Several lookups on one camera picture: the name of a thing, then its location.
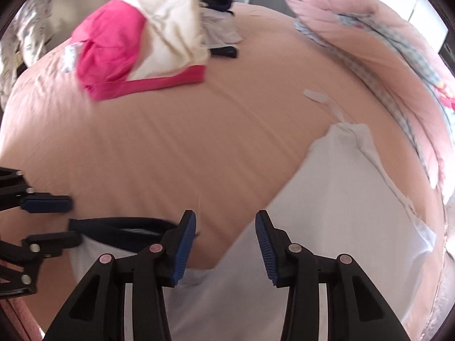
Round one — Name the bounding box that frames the pink bed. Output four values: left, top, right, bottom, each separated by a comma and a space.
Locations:
0, 2, 455, 341

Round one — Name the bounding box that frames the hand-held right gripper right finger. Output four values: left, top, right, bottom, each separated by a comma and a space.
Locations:
255, 209, 406, 341

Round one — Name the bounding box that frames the black and white clothes pile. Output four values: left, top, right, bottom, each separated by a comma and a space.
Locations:
197, 0, 244, 59

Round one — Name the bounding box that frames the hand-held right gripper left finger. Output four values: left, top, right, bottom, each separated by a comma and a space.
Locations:
43, 209, 197, 341

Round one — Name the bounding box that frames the cream garment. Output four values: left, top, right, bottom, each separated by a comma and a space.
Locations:
119, 0, 210, 80

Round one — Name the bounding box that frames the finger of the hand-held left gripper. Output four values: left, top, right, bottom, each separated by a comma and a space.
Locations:
0, 231, 83, 298
0, 168, 74, 214

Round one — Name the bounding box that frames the white t-shirt with navy trim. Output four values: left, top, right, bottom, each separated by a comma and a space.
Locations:
67, 90, 439, 341

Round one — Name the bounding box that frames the pink checked quilt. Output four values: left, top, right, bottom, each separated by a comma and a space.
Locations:
284, 0, 455, 199

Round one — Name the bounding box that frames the small printed white cloth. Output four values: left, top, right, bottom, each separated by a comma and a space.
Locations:
60, 41, 84, 73

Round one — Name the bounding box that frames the patterned white cloth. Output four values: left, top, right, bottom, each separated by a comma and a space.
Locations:
0, 0, 47, 103

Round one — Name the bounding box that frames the hot pink garment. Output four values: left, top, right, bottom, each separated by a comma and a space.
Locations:
71, 0, 207, 102

